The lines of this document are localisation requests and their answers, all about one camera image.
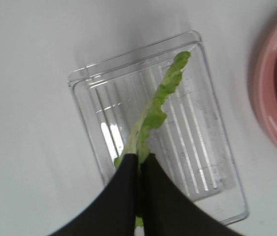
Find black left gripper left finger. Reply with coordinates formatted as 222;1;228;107
51;154;138;236

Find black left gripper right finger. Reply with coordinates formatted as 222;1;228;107
140;153;240;236

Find green lettuce leaf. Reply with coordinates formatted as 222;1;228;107
113;51;192;229

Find left clear plastic container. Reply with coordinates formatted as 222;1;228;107
68;30;249;225

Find pink round plate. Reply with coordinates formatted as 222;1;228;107
250;20;277;147

